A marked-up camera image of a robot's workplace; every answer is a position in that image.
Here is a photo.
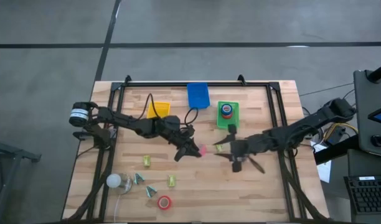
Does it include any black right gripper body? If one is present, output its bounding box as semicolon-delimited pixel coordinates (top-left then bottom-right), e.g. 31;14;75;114
230;139;252;162

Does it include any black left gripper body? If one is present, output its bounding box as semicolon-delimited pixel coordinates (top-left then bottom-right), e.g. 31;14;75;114
170;126;196;147

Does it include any green plastic basket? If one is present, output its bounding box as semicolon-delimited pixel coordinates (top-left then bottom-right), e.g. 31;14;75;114
216;101;240;130

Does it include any yellow plastic basket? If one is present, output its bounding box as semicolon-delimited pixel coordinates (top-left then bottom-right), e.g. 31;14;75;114
146;101;172;120

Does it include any blue plastic basket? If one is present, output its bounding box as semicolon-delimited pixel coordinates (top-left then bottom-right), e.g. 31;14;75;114
186;82;211;110

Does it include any white bulb on round base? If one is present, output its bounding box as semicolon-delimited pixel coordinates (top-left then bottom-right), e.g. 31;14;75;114
106;172;134;196

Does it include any white paper sheet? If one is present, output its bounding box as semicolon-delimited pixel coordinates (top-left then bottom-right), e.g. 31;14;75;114
309;141;333;184

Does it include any black cart bar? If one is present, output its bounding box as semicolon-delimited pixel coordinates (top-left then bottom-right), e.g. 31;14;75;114
314;134;360;166

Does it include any black power adapter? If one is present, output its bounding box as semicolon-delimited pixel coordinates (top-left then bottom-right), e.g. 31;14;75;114
326;126;347;146

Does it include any grey cart top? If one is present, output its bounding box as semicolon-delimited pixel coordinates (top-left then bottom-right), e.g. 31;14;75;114
353;70;381;159

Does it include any black keyboard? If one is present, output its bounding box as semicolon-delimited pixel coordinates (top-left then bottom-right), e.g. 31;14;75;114
344;175;381;215

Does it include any black pole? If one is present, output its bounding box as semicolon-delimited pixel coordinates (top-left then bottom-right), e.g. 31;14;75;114
368;60;381;84

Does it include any black metal stand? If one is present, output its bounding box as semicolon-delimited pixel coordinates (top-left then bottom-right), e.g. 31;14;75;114
0;124;42;224

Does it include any right arm cable loop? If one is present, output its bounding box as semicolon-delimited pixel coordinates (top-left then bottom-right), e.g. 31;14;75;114
247;156;266;174

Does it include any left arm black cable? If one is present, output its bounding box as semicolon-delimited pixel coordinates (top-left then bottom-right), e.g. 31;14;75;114
136;92;200;126

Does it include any black aluminium table frame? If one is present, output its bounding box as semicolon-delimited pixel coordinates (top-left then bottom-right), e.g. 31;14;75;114
64;74;327;223

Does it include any white lamp cable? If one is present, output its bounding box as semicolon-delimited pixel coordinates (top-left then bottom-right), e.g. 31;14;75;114
113;194;121;223

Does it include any yellow cable bundle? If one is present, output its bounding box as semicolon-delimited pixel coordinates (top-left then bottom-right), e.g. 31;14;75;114
322;121;360;141

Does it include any thin dark floor cable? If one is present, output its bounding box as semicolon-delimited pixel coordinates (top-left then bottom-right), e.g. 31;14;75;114
299;82;355;97

